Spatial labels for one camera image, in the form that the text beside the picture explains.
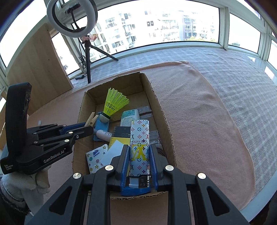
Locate apartment buildings outside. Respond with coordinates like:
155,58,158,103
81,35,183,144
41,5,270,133
93,6,219,57

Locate white charger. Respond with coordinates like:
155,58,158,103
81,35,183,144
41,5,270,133
100,139,124,167

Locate cardboard box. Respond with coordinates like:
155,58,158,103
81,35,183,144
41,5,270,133
72,72,177,200

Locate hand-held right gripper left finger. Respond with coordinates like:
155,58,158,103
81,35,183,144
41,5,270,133
26,144,131,225

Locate plaid cloth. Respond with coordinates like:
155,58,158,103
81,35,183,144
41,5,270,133
69,46,277,221

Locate yellow shuttlecock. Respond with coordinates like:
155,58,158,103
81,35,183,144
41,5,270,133
98,88,130,124

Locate black tripod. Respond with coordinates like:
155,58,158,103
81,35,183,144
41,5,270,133
80,36,119,84

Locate patterned white lighter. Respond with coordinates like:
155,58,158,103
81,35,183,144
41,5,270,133
129,119,150,188

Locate yellow ruler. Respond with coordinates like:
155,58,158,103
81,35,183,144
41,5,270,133
108,126,131,150

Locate small pink bottle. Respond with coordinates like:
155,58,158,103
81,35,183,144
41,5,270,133
93,129,112,141

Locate star print tissue pack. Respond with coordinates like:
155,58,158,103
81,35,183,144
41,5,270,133
86,143,109,174

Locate wooden clothespin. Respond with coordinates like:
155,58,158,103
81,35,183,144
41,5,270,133
84,112,99,128

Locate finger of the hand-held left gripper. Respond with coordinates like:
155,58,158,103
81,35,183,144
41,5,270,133
35,126,94,152
27,123,87,136

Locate black ring light cable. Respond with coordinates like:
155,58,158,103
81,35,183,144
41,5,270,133
78,41,87,72

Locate pink blanket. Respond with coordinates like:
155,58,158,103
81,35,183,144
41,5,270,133
22,61,254,225

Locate blue phone stand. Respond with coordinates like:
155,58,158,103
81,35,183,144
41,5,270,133
93,112,113,142

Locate white ring light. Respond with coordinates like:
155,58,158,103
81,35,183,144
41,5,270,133
46,0,98,38

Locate white lotion tube blue cap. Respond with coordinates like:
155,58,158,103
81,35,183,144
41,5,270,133
120,110,141,127

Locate large light wooden board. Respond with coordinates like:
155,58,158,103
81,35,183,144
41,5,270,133
6,23,74,115

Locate white window frame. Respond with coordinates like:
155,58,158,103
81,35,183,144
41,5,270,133
0,0,277,91

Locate person's left hand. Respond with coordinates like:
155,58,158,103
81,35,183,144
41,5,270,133
0,167,51,213

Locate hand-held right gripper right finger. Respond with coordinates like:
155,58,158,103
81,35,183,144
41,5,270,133
149,144,249,225

